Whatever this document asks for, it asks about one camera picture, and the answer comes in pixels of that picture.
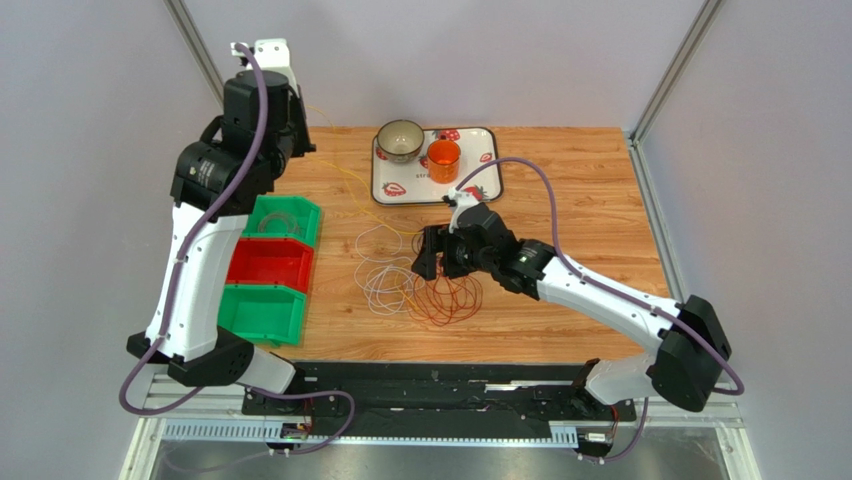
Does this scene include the yellow thin cable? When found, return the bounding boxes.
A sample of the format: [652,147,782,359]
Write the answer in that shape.
[302,105,427,234]

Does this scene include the pink thin cable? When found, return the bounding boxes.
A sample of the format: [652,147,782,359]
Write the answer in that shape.
[258,211,301,236]

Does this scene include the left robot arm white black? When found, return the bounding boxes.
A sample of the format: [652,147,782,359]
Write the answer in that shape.
[126,70,315,393]

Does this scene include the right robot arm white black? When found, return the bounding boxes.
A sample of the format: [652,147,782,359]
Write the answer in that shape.
[411,203,732,412]

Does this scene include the strawberry pattern white tray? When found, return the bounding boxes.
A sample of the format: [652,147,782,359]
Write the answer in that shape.
[371,127,504,206]

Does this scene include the orange translucent cup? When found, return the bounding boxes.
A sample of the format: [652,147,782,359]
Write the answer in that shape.
[427,136,461,184]

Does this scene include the green bin far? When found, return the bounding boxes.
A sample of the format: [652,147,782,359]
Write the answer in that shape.
[242,195,322,248]

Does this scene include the green bin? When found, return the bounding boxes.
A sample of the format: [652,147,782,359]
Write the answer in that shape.
[242,195,322,248]
[218,284,307,346]

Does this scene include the beige ceramic bowl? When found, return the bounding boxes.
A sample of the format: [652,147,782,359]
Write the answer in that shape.
[375,119,425,163]

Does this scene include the red bin middle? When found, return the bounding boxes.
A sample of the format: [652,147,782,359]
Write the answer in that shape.
[226,238,315,294]

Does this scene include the green bin near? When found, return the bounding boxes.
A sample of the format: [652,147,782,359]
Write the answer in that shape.
[218,284,307,346]

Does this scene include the red thin cable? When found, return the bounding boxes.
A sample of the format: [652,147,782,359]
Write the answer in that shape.
[407,272,485,328]

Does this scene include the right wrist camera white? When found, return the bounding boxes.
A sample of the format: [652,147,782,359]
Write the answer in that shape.
[442,187,481,233]

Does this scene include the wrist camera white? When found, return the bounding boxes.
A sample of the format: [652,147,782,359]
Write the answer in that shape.
[230,38,298,90]
[442,187,481,233]

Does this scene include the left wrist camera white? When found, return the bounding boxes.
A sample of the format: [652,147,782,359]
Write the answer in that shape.
[230,38,298,90]

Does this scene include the slotted white cable duct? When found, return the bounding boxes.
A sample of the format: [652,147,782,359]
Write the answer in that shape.
[161,419,579,449]

